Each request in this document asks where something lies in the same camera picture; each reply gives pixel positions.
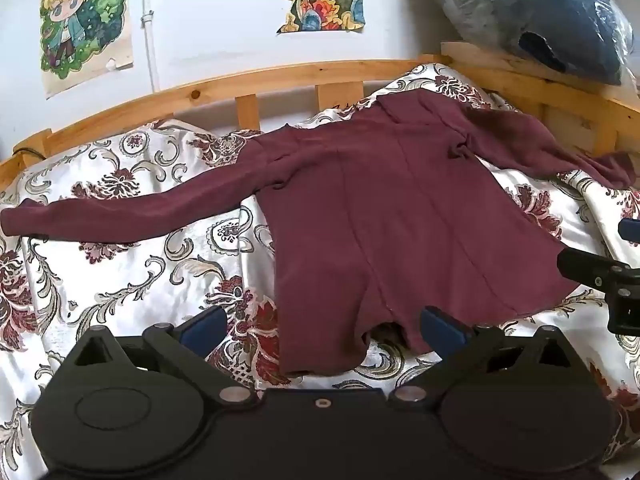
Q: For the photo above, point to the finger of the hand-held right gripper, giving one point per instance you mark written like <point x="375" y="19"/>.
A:
<point x="630" y="231"/>
<point x="590" y="265"/>

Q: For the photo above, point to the plastic bag of dark clothes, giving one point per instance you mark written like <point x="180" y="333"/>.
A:
<point x="550" y="10"/>

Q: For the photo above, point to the maroon long-sleeve sweater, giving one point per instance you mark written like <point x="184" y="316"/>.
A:
<point x="400" y="210"/>

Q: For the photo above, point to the wooden bed frame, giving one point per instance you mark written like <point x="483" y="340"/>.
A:
<point x="225" y="87"/>

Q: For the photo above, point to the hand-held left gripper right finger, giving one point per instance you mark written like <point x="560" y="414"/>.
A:
<point x="441" y="331"/>

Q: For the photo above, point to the floral satin bedspread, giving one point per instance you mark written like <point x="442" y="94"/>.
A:
<point x="125" y="270"/>

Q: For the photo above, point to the cartoon figure wall poster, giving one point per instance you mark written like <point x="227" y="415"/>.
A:
<point x="75" y="20"/>

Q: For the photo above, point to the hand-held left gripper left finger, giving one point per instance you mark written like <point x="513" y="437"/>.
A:
<point x="202" y="329"/>

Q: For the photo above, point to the white wall pipe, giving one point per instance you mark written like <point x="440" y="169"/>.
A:
<point x="148" y="50"/>

